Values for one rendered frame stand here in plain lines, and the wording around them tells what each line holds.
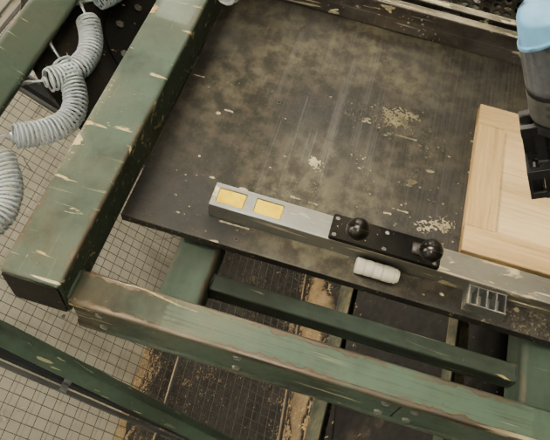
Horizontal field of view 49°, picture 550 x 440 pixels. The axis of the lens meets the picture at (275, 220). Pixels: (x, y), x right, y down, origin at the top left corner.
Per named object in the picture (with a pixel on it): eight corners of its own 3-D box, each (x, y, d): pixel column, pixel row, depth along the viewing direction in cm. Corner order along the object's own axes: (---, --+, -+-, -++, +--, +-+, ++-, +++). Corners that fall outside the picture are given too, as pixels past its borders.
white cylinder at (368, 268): (351, 275, 109) (395, 287, 108) (354, 267, 106) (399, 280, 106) (354, 261, 110) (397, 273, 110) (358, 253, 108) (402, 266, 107)
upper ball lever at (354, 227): (360, 244, 109) (367, 244, 95) (339, 237, 109) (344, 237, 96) (366, 223, 109) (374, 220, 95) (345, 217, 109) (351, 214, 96)
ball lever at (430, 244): (425, 263, 108) (443, 265, 95) (404, 257, 108) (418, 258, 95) (431, 242, 108) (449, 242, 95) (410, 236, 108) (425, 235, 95)
